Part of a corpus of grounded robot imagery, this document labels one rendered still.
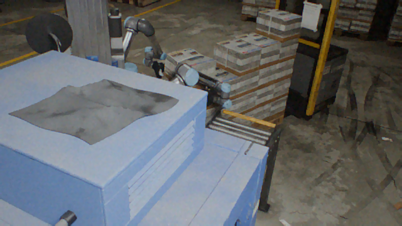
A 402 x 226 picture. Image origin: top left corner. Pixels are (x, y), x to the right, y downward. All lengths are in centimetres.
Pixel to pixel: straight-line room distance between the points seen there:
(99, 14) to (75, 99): 158
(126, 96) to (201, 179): 31
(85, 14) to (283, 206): 220
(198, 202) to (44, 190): 36
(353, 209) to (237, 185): 250
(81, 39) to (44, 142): 176
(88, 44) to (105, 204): 191
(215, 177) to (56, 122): 44
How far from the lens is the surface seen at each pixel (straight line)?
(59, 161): 75
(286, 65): 392
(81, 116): 85
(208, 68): 303
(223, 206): 92
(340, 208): 339
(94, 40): 252
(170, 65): 311
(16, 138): 85
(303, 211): 323
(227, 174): 101
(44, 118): 89
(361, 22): 804
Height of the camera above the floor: 220
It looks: 30 degrees down
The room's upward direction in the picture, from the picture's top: 3 degrees clockwise
